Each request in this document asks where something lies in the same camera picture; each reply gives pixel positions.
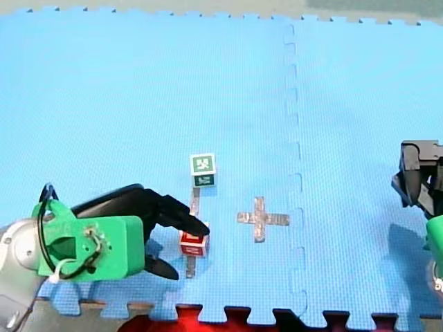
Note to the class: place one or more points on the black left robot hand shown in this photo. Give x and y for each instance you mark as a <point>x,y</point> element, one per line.
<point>138,202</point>

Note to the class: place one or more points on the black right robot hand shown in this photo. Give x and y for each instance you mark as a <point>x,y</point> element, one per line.
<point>417,173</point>

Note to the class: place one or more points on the red cube white marks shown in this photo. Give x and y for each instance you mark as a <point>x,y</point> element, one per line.
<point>194,246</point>

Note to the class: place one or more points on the green cube white marks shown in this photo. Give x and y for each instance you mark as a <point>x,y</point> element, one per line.
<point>203,169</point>

